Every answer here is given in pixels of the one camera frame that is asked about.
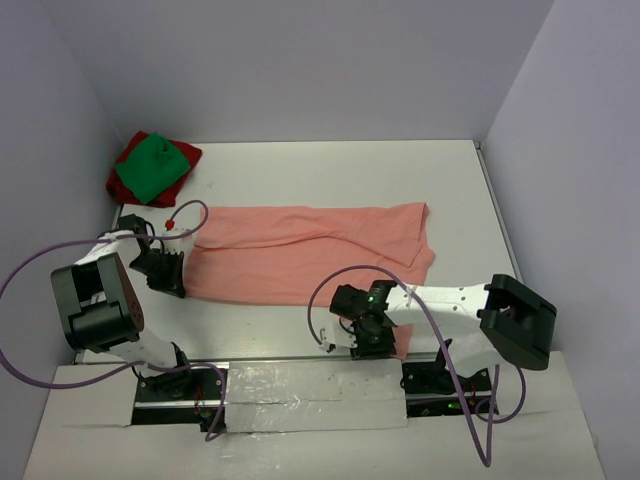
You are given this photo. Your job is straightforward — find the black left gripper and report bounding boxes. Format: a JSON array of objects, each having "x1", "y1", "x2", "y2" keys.
[{"x1": 128, "y1": 249, "x2": 186, "y2": 298}]

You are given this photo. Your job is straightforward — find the pink t-shirt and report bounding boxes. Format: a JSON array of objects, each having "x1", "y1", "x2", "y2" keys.
[{"x1": 180, "y1": 201, "x2": 436, "y2": 361}]

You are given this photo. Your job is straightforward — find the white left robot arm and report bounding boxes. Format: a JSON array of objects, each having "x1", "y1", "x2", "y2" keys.
[{"x1": 50, "y1": 215, "x2": 196, "y2": 399}]

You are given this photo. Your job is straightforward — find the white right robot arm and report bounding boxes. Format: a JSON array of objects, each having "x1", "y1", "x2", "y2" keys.
[{"x1": 320, "y1": 274, "x2": 557, "y2": 391}]

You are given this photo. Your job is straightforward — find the red folded t-shirt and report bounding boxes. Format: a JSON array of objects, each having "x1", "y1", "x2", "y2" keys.
[{"x1": 106, "y1": 131, "x2": 203, "y2": 208}]

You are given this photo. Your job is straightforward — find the green folded t-shirt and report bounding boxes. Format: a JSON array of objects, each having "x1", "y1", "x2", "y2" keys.
[{"x1": 115, "y1": 133, "x2": 190, "y2": 205}]

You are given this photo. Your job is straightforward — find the silver tape patch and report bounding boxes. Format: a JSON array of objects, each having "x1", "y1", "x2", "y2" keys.
[{"x1": 225, "y1": 359, "x2": 408, "y2": 433}]

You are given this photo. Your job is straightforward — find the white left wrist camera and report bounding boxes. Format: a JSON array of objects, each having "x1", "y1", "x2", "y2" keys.
[{"x1": 160, "y1": 219, "x2": 195, "y2": 255}]

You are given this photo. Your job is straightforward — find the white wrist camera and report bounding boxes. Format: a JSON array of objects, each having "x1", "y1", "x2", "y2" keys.
[
  {"x1": 319, "y1": 324, "x2": 357, "y2": 353},
  {"x1": 160, "y1": 219, "x2": 195, "y2": 255}
]

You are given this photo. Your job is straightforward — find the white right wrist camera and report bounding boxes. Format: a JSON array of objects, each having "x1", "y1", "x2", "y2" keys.
[{"x1": 319, "y1": 324, "x2": 357, "y2": 353}]

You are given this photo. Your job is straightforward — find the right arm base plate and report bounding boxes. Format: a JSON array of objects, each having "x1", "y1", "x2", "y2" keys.
[{"x1": 400, "y1": 361, "x2": 492, "y2": 418}]

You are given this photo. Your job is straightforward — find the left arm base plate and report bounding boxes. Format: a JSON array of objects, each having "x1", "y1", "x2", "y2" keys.
[{"x1": 131, "y1": 367, "x2": 227, "y2": 435}]

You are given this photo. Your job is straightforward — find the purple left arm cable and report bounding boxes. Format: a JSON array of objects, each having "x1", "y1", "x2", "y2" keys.
[{"x1": 0, "y1": 199, "x2": 229, "y2": 444}]

